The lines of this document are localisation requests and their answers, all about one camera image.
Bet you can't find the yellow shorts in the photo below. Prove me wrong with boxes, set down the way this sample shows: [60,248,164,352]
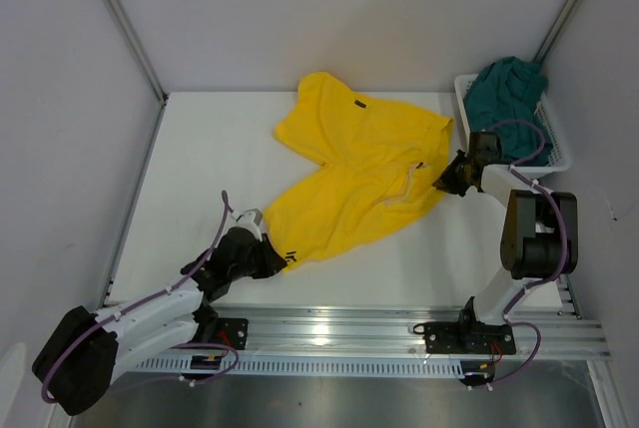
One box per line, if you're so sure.
[265,72,454,271]

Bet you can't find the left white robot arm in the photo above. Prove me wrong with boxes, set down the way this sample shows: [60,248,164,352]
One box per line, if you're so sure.
[32,227,287,415]

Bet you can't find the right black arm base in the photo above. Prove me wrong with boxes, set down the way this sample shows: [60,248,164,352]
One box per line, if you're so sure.
[412,321,516,355]

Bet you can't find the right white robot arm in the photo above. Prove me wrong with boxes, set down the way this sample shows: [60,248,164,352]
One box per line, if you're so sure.
[433,151,578,352]

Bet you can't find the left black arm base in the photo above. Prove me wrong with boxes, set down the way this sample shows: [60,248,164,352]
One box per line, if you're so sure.
[193,316,249,350]

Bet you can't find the green shorts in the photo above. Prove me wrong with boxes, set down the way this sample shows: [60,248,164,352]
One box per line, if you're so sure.
[463,57,553,167]

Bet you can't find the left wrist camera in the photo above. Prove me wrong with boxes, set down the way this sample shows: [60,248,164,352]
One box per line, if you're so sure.
[231,209,263,240]

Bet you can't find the aluminium front rail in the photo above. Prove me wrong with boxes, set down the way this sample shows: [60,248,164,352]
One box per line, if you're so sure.
[218,304,611,360]

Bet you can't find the slotted white cable duct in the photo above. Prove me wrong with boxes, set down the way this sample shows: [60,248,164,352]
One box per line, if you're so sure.
[133,354,464,379]

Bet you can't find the right aluminium corner post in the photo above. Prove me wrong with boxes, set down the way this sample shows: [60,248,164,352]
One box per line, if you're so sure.
[533,0,584,66]

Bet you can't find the aluminium corner post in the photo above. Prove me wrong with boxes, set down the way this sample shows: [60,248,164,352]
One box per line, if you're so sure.
[103,0,168,106]
[533,0,584,66]

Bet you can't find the left aluminium corner post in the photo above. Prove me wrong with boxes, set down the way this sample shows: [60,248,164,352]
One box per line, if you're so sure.
[103,0,168,106]

